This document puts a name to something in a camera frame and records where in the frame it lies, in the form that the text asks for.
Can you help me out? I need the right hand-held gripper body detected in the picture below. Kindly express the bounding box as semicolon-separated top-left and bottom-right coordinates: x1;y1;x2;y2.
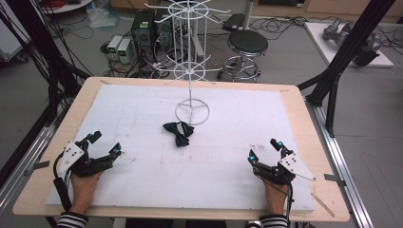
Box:
253;147;317;187

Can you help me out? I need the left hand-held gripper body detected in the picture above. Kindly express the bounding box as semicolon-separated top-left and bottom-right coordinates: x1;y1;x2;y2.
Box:
57;139;115;179

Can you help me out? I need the black bow tie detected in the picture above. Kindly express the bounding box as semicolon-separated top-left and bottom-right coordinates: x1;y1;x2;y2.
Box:
162;121;195;148

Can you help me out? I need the white wire display rack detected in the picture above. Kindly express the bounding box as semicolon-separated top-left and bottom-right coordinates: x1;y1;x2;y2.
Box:
144;0;233;127

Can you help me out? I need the person's right hand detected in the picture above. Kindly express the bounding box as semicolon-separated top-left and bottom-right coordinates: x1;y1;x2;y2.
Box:
262;180;290;217

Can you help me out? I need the person's left hand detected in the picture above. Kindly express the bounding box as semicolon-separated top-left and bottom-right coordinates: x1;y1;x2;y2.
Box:
69;170;105;215

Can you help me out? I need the white foam mat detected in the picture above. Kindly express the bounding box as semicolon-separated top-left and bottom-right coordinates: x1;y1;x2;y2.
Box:
45;83;317;214

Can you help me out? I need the thin wooden stick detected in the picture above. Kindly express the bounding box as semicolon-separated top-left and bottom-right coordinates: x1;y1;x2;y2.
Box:
310;191;336;219

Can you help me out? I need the white bench power supply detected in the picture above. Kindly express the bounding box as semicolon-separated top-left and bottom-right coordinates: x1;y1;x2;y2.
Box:
116;38;134;65
106;34;125;62

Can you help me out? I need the black round stool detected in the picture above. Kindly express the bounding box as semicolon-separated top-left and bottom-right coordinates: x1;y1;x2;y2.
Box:
217;28;270;84

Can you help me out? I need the white floor board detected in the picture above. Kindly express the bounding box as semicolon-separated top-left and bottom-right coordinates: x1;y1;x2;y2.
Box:
303;21;395;68

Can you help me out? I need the black computer tower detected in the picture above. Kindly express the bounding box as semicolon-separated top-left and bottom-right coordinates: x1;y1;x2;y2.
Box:
130;9;157;62

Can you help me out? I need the clear plastic bag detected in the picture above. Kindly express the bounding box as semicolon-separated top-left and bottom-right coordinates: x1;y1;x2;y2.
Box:
86;7;122;33

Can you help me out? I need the grey cart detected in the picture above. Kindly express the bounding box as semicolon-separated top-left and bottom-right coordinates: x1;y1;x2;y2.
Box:
0;17;30;64

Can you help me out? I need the grey computer tower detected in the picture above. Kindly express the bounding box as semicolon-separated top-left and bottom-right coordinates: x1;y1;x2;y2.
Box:
154;13;176;55

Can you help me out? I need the black flat box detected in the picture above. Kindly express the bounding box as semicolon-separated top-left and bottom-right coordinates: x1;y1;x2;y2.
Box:
221;12;246;32

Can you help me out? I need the round white table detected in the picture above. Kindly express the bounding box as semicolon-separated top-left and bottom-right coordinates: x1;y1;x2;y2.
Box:
39;0;95;15

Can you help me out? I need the white metal pole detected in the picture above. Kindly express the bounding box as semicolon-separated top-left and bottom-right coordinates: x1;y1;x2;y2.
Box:
241;0;257;31

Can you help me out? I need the left hand-held gripper black cable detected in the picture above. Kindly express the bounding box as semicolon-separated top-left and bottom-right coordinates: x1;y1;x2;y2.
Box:
52;151;73;213

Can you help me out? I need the grey metal table bracket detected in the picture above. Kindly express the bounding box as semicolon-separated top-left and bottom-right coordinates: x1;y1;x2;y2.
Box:
323;173;347;188
23;160;51;178

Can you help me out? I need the aluminium rail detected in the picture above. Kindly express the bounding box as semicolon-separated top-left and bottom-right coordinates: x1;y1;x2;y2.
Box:
0;104;70;214
304;96;375;228

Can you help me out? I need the black metal frame post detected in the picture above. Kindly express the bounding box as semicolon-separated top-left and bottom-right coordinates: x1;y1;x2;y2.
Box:
297;0;397;139
0;0;93;191

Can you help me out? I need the bundle of black floor cables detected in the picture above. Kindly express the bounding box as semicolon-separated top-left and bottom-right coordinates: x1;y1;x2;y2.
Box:
250;14;336;42

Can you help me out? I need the red cable coil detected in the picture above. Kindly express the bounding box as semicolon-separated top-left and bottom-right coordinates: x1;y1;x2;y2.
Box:
40;0;67;10

